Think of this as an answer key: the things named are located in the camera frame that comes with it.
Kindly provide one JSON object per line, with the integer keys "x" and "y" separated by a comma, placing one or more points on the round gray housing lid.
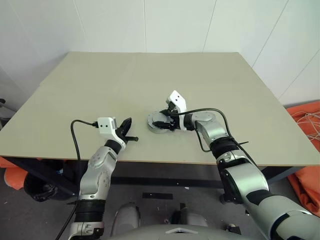
{"x": 155, "y": 117}

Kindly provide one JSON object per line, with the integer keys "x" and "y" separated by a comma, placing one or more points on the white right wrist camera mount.
{"x": 177, "y": 98}

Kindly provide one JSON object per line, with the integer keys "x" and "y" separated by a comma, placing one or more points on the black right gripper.
{"x": 175, "y": 122}

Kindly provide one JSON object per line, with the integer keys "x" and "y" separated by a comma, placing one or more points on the silver robot torso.
{"x": 150, "y": 233}

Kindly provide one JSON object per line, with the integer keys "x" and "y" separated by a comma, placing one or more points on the orange bag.
{"x": 12, "y": 177}
{"x": 307, "y": 185}

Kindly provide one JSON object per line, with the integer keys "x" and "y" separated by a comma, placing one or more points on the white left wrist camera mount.
{"x": 105, "y": 125}

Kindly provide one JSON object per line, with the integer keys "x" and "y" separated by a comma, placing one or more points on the black table frame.
{"x": 150, "y": 181}

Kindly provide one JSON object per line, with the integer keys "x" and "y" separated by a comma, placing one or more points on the gray rounded shape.
{"x": 125, "y": 217}

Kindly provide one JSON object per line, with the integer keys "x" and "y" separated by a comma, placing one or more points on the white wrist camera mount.
{"x": 105, "y": 125}
{"x": 177, "y": 98}

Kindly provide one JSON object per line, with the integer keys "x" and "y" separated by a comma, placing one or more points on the black zip tie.
{"x": 243, "y": 143}

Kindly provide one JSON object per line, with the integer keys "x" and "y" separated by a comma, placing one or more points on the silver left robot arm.
{"x": 97, "y": 175}

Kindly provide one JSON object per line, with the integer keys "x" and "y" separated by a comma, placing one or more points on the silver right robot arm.
{"x": 237, "y": 175}

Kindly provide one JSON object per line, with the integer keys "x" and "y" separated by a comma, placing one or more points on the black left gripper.
{"x": 123, "y": 136}

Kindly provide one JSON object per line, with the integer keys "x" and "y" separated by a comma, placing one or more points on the black tape strip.
{"x": 157, "y": 195}

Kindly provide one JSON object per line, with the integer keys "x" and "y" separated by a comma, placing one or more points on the black plastic bag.
{"x": 40, "y": 190}

